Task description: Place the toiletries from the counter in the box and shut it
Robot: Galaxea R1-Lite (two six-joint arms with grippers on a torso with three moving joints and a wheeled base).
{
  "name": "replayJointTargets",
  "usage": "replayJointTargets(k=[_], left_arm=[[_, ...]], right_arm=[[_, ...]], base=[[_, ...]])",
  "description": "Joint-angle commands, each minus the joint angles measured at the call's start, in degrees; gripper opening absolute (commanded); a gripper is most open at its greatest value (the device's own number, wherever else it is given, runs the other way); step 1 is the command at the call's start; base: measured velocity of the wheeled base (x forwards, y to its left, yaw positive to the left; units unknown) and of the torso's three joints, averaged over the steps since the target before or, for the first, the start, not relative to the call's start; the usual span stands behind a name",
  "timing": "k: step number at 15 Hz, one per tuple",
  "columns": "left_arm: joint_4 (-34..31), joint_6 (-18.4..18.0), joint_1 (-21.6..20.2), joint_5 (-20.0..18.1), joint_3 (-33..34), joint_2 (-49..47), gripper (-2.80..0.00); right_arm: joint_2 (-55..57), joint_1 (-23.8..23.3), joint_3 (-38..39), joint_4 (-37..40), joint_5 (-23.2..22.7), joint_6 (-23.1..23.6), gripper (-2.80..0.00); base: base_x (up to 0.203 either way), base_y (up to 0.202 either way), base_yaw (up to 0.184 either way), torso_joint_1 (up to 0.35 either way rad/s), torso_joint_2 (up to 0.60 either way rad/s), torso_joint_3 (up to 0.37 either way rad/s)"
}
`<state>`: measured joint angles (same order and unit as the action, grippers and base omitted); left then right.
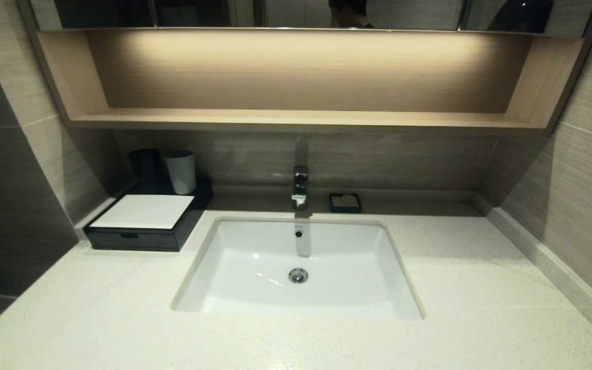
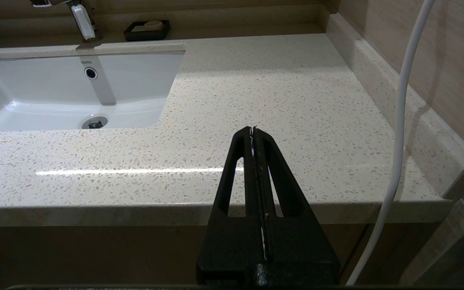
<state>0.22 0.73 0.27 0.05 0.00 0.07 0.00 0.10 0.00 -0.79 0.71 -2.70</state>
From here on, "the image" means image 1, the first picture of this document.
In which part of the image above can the black cup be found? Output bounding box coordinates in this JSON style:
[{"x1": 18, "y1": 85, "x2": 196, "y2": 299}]
[{"x1": 128, "y1": 149, "x2": 165, "y2": 195}]

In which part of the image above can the black box with white top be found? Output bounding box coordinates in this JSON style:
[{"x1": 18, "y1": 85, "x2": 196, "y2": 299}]
[{"x1": 83, "y1": 177, "x2": 213, "y2": 252}]

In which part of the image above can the chrome faucet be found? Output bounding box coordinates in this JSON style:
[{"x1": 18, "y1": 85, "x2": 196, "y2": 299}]
[{"x1": 291, "y1": 164, "x2": 311, "y2": 211}]

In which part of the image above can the black soap dish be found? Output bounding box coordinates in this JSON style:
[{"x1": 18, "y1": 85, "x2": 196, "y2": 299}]
[{"x1": 329, "y1": 193, "x2": 363, "y2": 213}]

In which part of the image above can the white sink basin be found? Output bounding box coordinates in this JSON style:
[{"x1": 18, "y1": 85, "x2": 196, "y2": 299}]
[{"x1": 171, "y1": 216, "x2": 426, "y2": 321}]

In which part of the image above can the white cup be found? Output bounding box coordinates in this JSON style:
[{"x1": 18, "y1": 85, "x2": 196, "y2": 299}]
[{"x1": 164, "y1": 150, "x2": 197, "y2": 195}]

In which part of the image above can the mirror cabinet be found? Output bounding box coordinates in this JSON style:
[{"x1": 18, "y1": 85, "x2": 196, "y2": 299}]
[{"x1": 24, "y1": 0, "x2": 592, "y2": 35}]

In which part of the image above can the wooden wall shelf niche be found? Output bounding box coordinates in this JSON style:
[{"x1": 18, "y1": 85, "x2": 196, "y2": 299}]
[{"x1": 16, "y1": 23, "x2": 592, "y2": 135}]

